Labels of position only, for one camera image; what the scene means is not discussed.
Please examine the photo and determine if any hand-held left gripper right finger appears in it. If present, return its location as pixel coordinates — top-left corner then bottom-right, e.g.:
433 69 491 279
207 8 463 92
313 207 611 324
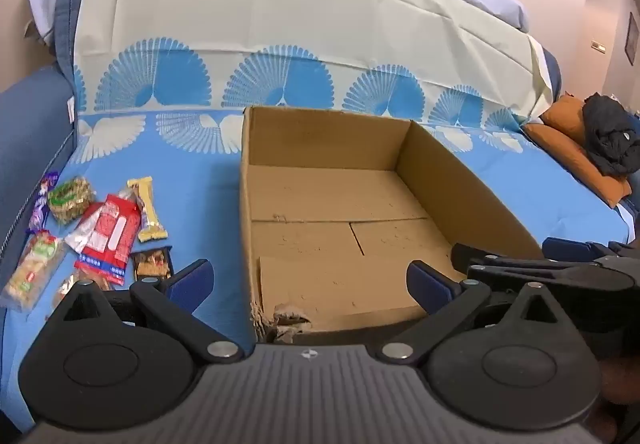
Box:
377 260 583 365

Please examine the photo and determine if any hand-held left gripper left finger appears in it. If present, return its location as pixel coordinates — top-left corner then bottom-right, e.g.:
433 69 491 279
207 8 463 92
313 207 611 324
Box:
45 258 244 365

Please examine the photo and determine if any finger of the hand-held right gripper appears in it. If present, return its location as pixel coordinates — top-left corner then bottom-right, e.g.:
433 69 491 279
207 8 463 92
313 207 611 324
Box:
542 238 640 267
451 244 640 307

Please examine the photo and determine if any large red snack packet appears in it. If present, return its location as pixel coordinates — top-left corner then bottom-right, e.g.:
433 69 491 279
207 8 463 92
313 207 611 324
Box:
74 194 143 285

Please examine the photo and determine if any small red candy packet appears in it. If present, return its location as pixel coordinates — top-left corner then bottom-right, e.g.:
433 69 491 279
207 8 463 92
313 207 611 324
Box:
50 271 116 307

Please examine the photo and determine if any brown cardboard box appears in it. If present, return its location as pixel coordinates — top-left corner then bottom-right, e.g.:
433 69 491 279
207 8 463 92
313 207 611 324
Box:
240 106 546 342

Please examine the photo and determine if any clear green label cake packet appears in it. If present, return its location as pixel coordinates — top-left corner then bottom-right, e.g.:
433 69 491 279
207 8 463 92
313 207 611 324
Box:
0 230 68 312

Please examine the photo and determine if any person's right forearm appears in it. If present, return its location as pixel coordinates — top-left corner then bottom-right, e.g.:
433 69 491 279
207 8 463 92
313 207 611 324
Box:
600 356 640 444

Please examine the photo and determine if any dark brown snack packet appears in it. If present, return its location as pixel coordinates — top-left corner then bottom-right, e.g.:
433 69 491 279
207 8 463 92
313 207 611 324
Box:
131 247 174 281

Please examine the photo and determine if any yellow snack bar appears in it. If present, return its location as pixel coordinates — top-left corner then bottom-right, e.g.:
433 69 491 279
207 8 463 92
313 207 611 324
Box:
126 177 168 243

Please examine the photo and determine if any blue fan print sheet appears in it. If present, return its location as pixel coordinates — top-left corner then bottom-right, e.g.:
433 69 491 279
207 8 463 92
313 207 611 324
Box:
0 0 633 425

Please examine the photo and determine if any orange pillow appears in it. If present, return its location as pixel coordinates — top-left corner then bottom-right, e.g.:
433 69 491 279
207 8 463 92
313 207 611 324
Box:
522 94 633 209

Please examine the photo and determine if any silver snack packet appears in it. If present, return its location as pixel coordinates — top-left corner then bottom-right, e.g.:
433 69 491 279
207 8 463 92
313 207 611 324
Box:
64 204 106 255

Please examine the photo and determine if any black clothing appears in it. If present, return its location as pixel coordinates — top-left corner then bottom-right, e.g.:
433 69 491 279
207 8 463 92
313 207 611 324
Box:
582 92 640 177

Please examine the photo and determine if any round seed cake packet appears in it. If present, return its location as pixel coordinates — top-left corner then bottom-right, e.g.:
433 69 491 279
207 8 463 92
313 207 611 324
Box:
47 176 96 225

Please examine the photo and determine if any purple candy packet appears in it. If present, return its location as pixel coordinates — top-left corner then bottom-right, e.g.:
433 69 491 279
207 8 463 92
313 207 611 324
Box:
28 172 60 231

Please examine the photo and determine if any blue fabric sofa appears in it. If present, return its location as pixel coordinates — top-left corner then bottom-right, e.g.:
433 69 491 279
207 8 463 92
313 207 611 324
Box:
0 0 88 285

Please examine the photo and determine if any wall picture frame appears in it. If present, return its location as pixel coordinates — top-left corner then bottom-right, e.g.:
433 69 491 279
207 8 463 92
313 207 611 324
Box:
625 11 640 62

